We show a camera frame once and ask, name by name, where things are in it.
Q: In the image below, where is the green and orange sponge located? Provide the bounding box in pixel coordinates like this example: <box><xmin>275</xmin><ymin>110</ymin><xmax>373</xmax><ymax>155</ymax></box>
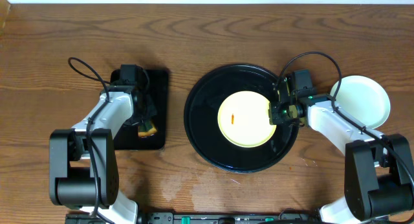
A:
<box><xmin>138</xmin><ymin>120</ymin><xmax>158</xmax><ymax>138</ymax></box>

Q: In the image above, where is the yellow plate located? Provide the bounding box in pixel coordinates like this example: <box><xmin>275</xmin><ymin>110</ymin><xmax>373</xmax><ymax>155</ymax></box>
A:
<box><xmin>217</xmin><ymin>91</ymin><xmax>277</xmax><ymax>148</ymax></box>

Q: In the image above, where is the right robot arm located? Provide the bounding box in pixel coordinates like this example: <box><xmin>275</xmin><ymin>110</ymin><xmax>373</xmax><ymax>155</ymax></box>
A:
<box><xmin>268</xmin><ymin>95</ymin><xmax>413</xmax><ymax>223</ymax></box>

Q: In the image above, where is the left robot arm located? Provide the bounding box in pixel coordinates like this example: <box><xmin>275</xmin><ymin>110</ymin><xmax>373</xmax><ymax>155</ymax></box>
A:
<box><xmin>49</xmin><ymin>65</ymin><xmax>169</xmax><ymax>223</ymax></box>

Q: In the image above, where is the black rectangular tray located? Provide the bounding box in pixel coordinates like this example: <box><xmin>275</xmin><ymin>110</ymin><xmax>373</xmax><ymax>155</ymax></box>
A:
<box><xmin>110</xmin><ymin>68</ymin><xmax>169</xmax><ymax>151</ymax></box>

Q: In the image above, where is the round black tray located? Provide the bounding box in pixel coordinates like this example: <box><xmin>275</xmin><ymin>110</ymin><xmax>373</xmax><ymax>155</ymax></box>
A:
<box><xmin>184</xmin><ymin>64</ymin><xmax>299</xmax><ymax>174</ymax></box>

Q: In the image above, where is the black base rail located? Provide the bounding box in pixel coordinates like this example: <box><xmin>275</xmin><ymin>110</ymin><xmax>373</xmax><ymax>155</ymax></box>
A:
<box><xmin>64</xmin><ymin>212</ymin><xmax>324</xmax><ymax>224</ymax></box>

